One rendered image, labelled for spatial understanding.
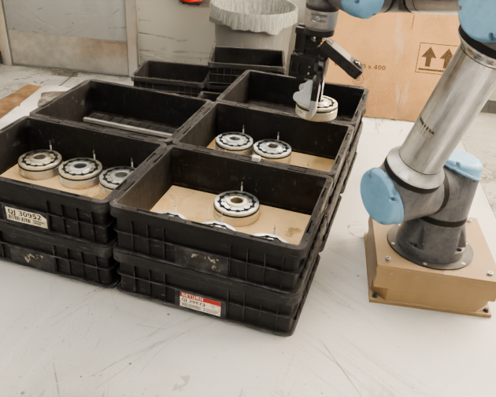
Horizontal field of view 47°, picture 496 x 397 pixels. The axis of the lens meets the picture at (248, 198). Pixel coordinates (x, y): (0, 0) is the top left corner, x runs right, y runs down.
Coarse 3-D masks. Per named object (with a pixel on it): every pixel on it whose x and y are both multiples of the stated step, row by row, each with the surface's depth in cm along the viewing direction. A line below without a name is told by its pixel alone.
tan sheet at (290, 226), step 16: (176, 192) 136; (192, 192) 137; (160, 208) 130; (176, 208) 130; (192, 208) 131; (208, 208) 131; (272, 208) 133; (256, 224) 126; (272, 224) 127; (288, 224) 127; (304, 224) 127; (288, 240) 122
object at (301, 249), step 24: (144, 168) 125; (288, 168) 129; (120, 192) 116; (120, 216) 112; (144, 216) 110; (168, 216) 109; (312, 216) 112; (216, 240) 107; (240, 240) 105; (264, 240) 104
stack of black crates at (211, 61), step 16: (224, 48) 314; (240, 48) 314; (256, 48) 315; (208, 64) 291; (224, 64) 289; (240, 64) 290; (256, 64) 318; (272, 64) 318; (208, 80) 297; (224, 80) 295
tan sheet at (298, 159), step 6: (216, 138) 163; (210, 144) 159; (294, 156) 156; (300, 156) 156; (306, 156) 156; (312, 156) 157; (294, 162) 153; (300, 162) 153; (306, 162) 153; (312, 162) 153; (318, 162) 154; (324, 162) 154; (330, 162) 154; (312, 168) 151; (318, 168) 151; (324, 168) 151; (330, 168) 151
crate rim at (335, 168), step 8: (216, 104) 158; (224, 104) 159; (232, 104) 159; (208, 112) 153; (264, 112) 156; (272, 112) 156; (200, 120) 149; (304, 120) 154; (192, 128) 144; (352, 128) 149; (184, 136) 140; (352, 136) 150; (176, 144) 136; (184, 144) 136; (344, 144) 141; (216, 152) 133; (224, 152) 134; (344, 152) 137; (264, 160) 131; (336, 160) 134; (296, 168) 129; (304, 168) 129; (336, 168) 130; (336, 176) 131
